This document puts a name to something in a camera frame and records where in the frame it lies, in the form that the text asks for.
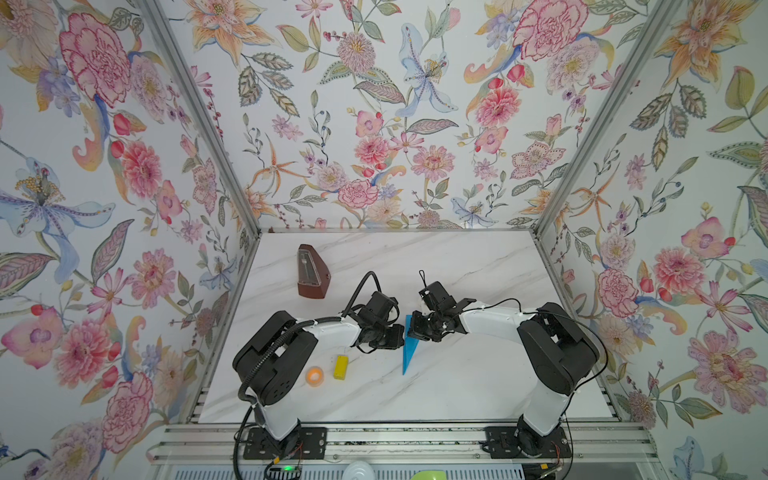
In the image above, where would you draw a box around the yellow cylinder block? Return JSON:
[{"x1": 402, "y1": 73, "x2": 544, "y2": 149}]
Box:
[{"x1": 333, "y1": 355, "x2": 349, "y2": 381}]

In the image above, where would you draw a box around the aluminium frame corner post left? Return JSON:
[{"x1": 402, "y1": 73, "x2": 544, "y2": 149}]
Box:
[{"x1": 138, "y1": 0, "x2": 261, "y2": 239}]

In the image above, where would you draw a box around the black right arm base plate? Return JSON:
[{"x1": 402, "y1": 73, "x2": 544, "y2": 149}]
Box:
[{"x1": 483, "y1": 425, "x2": 573, "y2": 459}]

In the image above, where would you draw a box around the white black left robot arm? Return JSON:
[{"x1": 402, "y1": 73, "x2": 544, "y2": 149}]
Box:
[{"x1": 232, "y1": 291, "x2": 404, "y2": 441}]

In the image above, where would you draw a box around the brown wooden metronome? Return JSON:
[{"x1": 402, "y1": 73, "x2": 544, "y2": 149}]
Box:
[{"x1": 297, "y1": 244, "x2": 331, "y2": 299}]

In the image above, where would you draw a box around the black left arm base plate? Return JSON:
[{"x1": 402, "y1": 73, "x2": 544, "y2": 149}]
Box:
[{"x1": 242, "y1": 425, "x2": 328, "y2": 460}]

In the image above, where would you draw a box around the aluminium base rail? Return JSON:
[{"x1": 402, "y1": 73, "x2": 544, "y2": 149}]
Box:
[{"x1": 148, "y1": 420, "x2": 658, "y2": 465}]

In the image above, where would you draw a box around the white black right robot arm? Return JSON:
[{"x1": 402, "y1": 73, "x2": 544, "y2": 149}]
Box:
[{"x1": 405, "y1": 282, "x2": 600, "y2": 440}]

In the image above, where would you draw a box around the white round object below rail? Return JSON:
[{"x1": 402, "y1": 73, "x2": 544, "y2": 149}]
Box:
[{"x1": 342, "y1": 460, "x2": 376, "y2": 480}]

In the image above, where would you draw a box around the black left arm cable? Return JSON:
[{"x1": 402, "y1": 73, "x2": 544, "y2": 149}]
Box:
[{"x1": 341, "y1": 270, "x2": 383, "y2": 319}]

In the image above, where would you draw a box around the aluminium frame corner post right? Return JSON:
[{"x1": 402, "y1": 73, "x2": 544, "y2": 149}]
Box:
[{"x1": 531, "y1": 0, "x2": 678, "y2": 240}]

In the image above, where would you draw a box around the green object below rail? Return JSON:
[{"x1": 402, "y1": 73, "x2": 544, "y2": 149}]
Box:
[{"x1": 411, "y1": 470, "x2": 447, "y2": 480}]

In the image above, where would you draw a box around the aluminium frame corner post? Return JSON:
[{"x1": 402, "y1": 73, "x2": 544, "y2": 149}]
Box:
[
  {"x1": 138, "y1": 0, "x2": 261, "y2": 239},
  {"x1": 531, "y1": 0, "x2": 678, "y2": 240}
]

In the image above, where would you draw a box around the orange tape roll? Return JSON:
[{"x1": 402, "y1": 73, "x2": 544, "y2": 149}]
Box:
[{"x1": 305, "y1": 366, "x2": 325, "y2": 388}]

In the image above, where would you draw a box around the blue square paper sheet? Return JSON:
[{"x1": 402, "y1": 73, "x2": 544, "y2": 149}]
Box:
[{"x1": 402, "y1": 315, "x2": 419, "y2": 376}]

